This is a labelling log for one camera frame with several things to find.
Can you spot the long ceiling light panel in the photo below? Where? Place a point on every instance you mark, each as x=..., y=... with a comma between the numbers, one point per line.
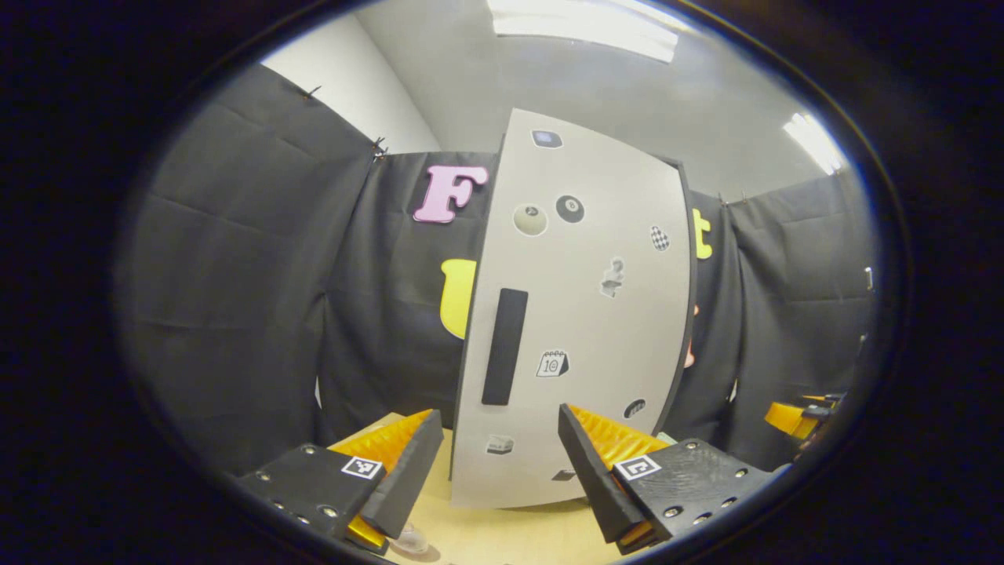
x=584, y=27

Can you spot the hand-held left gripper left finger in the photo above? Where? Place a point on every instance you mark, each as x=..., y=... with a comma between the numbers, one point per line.
x=408, y=479

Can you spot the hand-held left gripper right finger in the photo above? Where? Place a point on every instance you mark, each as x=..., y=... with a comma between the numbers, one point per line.
x=596, y=479

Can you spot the white cabinet door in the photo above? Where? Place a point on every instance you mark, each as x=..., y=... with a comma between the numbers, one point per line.
x=596, y=329

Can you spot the black backdrop cloth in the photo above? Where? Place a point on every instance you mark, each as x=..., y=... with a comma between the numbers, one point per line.
x=235, y=275

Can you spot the dark grey cabinet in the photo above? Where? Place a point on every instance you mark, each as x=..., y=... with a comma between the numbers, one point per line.
x=693, y=275

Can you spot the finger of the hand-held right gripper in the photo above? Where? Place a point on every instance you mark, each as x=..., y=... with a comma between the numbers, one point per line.
x=788, y=420
x=820, y=399

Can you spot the clear plastic bottle red label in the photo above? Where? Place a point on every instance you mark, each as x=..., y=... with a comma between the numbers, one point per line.
x=412, y=541

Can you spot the black binder clip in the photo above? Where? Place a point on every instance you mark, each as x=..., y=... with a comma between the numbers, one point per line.
x=313, y=92
x=380, y=147

